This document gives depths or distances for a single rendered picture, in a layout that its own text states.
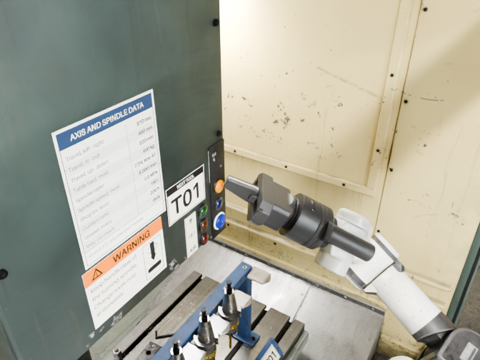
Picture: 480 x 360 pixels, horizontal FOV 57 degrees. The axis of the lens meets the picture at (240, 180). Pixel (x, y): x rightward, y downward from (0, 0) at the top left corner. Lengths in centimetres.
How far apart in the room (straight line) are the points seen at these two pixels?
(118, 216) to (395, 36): 94
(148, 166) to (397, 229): 109
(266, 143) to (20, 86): 122
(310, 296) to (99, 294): 129
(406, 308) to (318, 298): 78
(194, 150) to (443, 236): 101
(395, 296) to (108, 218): 73
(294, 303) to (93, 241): 133
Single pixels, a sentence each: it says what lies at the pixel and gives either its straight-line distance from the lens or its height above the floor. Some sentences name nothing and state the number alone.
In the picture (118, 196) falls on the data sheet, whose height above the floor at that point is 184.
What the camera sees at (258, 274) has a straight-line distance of 138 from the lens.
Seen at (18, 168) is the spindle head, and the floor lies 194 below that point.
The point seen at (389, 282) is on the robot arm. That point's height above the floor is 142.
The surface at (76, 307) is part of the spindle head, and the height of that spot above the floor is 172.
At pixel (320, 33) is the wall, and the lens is 141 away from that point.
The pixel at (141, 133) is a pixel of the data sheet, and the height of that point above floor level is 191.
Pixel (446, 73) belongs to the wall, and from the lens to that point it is 133.
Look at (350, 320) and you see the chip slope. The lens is 182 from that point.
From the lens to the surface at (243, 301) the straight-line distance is 130.
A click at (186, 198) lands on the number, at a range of 74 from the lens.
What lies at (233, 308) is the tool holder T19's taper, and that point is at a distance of 125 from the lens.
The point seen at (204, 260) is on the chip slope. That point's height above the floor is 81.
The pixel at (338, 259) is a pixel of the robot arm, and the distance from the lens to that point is 86.
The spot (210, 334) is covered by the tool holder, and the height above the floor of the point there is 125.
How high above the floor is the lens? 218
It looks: 32 degrees down
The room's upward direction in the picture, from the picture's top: straight up
